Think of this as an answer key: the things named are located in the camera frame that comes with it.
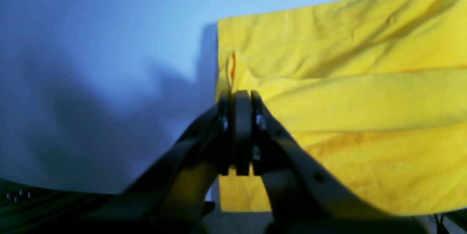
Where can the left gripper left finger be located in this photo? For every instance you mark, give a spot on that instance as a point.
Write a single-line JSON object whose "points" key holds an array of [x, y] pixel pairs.
{"points": [[170, 195]]}

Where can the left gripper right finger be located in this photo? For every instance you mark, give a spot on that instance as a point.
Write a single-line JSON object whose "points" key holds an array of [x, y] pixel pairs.
{"points": [[304, 197]]}

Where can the orange yellow T-shirt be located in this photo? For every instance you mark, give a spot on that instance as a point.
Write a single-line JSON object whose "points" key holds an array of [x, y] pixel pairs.
{"points": [[375, 90]]}

